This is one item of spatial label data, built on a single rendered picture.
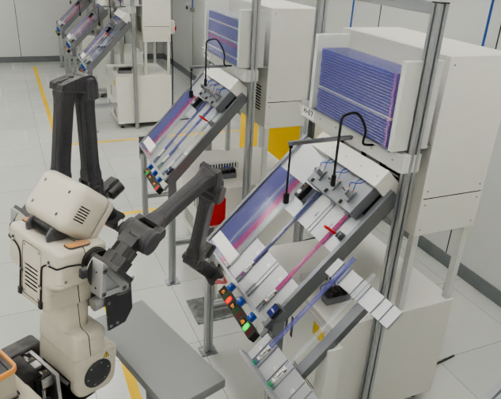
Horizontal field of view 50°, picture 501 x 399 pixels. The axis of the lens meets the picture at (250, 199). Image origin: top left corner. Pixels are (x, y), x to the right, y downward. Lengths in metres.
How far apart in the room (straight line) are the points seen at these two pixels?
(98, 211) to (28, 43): 8.87
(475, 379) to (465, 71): 1.76
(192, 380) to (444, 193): 1.21
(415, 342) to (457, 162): 0.89
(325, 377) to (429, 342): 0.90
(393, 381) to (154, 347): 1.18
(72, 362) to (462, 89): 1.64
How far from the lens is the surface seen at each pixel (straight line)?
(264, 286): 2.21
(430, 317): 2.62
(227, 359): 3.02
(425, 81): 1.94
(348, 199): 2.09
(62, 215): 1.59
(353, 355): 2.46
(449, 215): 2.34
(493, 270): 3.87
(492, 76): 2.21
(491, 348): 3.50
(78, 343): 1.81
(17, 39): 10.39
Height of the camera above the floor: 2.03
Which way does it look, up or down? 25 degrees down
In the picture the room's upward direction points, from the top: 3 degrees clockwise
